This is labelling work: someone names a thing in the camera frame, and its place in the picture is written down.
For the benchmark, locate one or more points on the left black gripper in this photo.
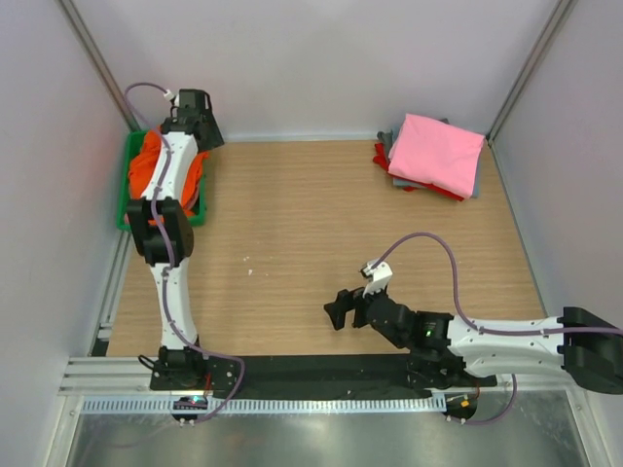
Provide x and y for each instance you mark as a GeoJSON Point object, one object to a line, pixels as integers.
{"type": "Point", "coordinates": [213, 138]}

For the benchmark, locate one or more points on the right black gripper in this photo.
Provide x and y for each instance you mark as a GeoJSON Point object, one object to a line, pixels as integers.
{"type": "Point", "coordinates": [347, 300]}

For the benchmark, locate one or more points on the orange t shirt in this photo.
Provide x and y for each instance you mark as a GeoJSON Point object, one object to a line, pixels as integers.
{"type": "Point", "coordinates": [142, 165]}

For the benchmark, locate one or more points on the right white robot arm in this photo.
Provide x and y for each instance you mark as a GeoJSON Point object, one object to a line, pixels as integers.
{"type": "Point", "coordinates": [444, 351]}

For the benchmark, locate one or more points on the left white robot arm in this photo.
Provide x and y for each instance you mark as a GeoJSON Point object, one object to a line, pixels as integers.
{"type": "Point", "coordinates": [163, 235]}

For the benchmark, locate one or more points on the green plastic bin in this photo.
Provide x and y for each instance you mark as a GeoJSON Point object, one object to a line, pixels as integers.
{"type": "Point", "coordinates": [132, 146]}

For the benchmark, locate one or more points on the folded pink t shirt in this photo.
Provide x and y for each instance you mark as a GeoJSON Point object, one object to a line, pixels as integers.
{"type": "Point", "coordinates": [433, 155]}

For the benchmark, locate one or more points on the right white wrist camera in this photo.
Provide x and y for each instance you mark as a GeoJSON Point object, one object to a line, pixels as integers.
{"type": "Point", "coordinates": [378, 275]}

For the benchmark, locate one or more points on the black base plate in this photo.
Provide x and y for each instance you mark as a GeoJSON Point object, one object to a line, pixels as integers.
{"type": "Point", "coordinates": [316, 377]}

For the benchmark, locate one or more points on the aluminium frame rail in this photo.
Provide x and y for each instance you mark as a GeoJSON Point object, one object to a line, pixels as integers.
{"type": "Point", "coordinates": [104, 376]}

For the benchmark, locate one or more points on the white slotted cable duct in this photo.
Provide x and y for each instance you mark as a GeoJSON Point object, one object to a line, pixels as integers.
{"type": "Point", "coordinates": [178, 405]}

